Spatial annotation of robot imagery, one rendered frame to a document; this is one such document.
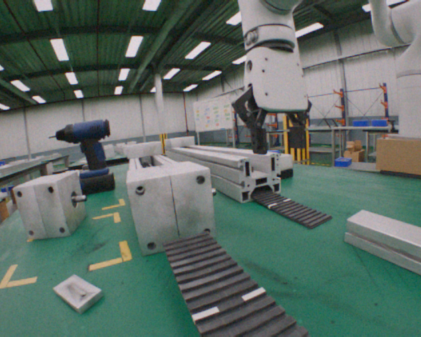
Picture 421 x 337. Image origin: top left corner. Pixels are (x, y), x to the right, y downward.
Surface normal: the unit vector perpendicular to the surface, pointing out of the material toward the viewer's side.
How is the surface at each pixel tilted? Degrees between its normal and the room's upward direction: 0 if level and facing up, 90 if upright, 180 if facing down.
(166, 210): 90
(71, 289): 0
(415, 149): 90
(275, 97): 89
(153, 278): 0
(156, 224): 90
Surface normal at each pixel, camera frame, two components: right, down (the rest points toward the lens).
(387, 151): -0.86, 0.17
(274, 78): 0.38, 0.13
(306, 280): -0.10, -0.98
